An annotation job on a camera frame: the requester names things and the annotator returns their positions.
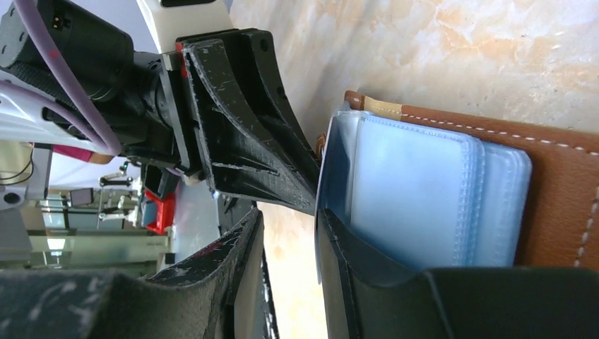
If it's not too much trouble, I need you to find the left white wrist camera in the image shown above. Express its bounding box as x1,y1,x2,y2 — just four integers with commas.
136,0,233,54

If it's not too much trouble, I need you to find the red box in background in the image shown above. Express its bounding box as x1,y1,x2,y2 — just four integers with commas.
142,191,175,235

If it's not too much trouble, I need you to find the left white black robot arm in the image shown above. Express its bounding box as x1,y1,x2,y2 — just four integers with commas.
1,1,319,213

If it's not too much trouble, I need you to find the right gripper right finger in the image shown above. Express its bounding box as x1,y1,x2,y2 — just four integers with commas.
318,208,449,338

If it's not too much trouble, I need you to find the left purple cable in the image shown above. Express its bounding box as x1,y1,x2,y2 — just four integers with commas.
0,0,124,156

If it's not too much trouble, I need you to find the brown leather card holder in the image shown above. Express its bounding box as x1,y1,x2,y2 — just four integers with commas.
316,91,598,270

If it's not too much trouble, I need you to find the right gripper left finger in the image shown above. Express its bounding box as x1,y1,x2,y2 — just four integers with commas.
140,208,263,338

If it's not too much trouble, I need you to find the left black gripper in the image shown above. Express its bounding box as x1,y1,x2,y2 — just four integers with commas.
1,1,318,215

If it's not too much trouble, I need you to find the person in pink shirt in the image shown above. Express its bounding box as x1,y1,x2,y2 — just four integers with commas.
52,145,114,165

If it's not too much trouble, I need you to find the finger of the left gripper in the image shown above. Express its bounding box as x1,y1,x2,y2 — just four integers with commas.
227,28,319,187

